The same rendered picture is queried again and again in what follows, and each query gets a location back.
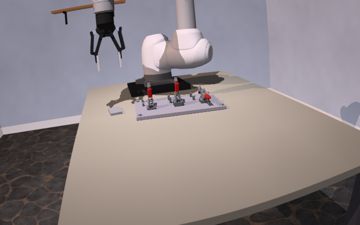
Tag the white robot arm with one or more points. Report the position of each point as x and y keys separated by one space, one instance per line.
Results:
x=188 y=48

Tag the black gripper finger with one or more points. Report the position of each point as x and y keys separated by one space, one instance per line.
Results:
x=118 y=29
x=92 y=33

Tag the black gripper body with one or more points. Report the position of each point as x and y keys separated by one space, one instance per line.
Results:
x=105 y=21

